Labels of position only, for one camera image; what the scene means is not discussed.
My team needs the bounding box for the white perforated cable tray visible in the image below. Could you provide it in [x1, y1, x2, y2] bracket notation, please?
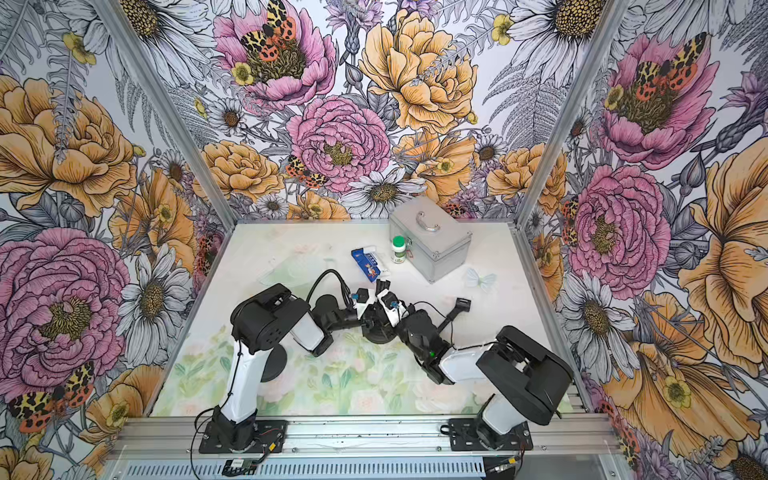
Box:
[122, 457, 486, 479]

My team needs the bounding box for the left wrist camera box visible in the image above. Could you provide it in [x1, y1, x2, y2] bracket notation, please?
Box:
[352, 288, 372, 307]

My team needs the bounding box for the white bottle green cap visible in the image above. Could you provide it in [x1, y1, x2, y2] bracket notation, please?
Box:
[391, 235, 407, 264]

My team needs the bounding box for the blue white bandage packet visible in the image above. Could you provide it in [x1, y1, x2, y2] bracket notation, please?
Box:
[351, 246, 390, 283]

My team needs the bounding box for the black round stand base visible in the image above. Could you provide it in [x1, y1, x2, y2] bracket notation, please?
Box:
[361, 320, 397, 345]

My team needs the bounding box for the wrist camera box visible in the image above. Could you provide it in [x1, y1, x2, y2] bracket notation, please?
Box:
[352, 288, 372, 307]
[379, 291, 403, 327]

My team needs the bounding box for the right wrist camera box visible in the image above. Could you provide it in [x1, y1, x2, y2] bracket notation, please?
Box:
[379, 291, 403, 327]

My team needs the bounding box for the silver aluminium first aid case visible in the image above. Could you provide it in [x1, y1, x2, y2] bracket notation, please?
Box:
[389, 196, 472, 283]

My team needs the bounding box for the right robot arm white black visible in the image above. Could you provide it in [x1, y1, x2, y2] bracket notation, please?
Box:
[369, 280, 574, 450]

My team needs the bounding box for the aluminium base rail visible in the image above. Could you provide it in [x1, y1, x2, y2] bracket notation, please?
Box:
[108, 414, 620, 460]

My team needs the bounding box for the left black corrugated cable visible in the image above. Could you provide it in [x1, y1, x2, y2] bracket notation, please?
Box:
[304, 268, 355, 313]

